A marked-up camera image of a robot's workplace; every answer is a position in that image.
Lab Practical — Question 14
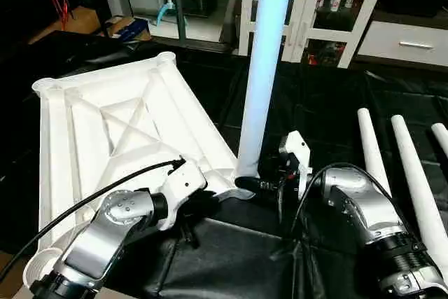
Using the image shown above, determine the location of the white plastic table leg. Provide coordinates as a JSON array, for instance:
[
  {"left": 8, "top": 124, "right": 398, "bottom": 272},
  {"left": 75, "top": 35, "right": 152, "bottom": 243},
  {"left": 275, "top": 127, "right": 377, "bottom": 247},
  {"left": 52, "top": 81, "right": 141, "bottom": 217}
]
[
  {"left": 356, "top": 107, "right": 394, "bottom": 199},
  {"left": 234, "top": 0, "right": 298, "bottom": 182},
  {"left": 430, "top": 123, "right": 448, "bottom": 160},
  {"left": 390, "top": 114, "right": 448, "bottom": 280}
]

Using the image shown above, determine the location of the white plastic table top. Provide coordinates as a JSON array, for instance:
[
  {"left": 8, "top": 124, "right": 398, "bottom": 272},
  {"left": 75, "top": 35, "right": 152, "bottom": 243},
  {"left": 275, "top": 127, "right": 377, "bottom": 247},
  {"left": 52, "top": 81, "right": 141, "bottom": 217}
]
[{"left": 22, "top": 50, "right": 258, "bottom": 290}]

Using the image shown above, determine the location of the black work mat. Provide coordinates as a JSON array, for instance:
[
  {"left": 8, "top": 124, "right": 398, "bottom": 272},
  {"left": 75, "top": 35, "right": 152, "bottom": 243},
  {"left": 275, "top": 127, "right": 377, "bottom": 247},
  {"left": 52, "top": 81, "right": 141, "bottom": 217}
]
[{"left": 0, "top": 29, "right": 448, "bottom": 299}]

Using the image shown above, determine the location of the white glass-door cabinet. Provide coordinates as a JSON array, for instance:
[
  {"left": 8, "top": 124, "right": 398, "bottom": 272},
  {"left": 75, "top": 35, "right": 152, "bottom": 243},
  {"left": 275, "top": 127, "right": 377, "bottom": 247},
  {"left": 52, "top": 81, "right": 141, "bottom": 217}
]
[{"left": 238, "top": 0, "right": 393, "bottom": 69}]

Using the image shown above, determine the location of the white drawer unit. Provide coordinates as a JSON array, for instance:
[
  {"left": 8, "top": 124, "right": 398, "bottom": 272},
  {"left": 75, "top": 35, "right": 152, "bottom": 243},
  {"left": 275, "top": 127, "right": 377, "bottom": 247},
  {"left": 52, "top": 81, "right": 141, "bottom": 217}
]
[{"left": 357, "top": 20, "right": 448, "bottom": 68}]

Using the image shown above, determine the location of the blue plastic bag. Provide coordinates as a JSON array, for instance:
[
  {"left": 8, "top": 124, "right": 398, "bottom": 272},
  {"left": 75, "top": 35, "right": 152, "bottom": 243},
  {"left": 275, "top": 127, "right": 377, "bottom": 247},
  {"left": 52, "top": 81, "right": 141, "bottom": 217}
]
[{"left": 120, "top": 19, "right": 152, "bottom": 42}]

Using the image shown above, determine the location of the brown cardboard box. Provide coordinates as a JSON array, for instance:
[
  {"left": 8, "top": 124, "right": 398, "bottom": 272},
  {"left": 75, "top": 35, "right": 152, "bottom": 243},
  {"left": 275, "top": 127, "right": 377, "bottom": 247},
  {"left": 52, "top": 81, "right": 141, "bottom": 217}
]
[{"left": 105, "top": 16, "right": 134, "bottom": 38}]

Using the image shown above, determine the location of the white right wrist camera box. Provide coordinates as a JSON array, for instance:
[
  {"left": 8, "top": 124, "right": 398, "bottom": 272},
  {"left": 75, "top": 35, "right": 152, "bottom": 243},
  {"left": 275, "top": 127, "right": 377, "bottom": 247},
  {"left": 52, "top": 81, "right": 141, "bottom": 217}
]
[{"left": 278, "top": 130, "right": 312, "bottom": 202}]

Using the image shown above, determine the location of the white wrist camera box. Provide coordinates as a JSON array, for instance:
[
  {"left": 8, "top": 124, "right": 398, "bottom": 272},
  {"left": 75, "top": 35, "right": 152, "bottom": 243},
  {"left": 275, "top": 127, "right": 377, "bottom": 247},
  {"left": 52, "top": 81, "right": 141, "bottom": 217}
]
[
  {"left": 155, "top": 160, "right": 209, "bottom": 232},
  {"left": 278, "top": 130, "right": 312, "bottom": 202}
]

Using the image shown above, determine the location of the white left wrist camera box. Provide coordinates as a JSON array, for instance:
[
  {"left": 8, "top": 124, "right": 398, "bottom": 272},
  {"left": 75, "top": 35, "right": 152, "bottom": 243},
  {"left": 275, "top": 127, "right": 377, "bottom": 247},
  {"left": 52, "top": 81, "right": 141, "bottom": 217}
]
[{"left": 155, "top": 160, "right": 209, "bottom": 232}]

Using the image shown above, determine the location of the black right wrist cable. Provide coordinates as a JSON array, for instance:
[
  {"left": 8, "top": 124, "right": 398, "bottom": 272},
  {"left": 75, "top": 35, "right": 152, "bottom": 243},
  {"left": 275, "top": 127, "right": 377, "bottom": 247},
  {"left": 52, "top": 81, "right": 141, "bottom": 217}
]
[{"left": 276, "top": 162, "right": 379, "bottom": 238}]

